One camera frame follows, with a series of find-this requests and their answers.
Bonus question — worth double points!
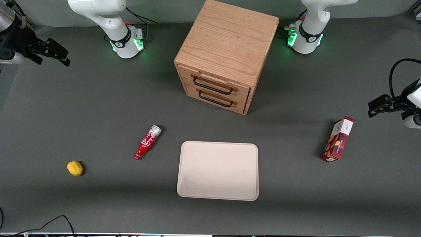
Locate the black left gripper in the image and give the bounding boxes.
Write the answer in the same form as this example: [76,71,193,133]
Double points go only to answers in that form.
[368,78,421,121]

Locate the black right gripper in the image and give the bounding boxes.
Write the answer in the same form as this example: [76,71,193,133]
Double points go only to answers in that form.
[0,26,71,66]

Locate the wooden drawer with black handle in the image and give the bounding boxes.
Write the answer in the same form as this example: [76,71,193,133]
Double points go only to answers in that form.
[185,83,250,116]
[177,64,252,103]

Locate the wooden drawer cabinet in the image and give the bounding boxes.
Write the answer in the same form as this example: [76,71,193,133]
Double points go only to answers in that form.
[173,0,280,116]

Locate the red plaid cookie box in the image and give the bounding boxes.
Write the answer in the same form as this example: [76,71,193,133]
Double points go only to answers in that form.
[320,116,355,163]

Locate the yellow lemon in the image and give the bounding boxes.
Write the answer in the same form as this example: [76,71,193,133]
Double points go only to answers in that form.
[66,160,84,177]

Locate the red cola bottle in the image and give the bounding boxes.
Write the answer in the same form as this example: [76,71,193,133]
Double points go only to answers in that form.
[133,124,162,161]

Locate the beige plastic tray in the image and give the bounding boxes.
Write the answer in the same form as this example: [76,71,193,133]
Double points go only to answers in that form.
[176,141,260,202]

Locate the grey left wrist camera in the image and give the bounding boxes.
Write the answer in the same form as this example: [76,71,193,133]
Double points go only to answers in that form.
[404,114,421,129]

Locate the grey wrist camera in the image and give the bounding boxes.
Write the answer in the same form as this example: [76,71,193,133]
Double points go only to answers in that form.
[404,114,421,129]
[0,51,26,65]

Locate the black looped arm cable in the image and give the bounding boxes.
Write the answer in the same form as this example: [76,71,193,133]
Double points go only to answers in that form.
[389,58,421,99]

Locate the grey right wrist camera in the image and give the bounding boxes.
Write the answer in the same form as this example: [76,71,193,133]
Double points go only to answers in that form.
[0,51,26,65]

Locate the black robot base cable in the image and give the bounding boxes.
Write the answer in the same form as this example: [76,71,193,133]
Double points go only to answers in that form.
[124,7,159,42]
[276,9,308,37]

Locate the black table edge cable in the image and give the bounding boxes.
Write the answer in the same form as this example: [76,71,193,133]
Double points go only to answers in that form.
[0,215,77,237]

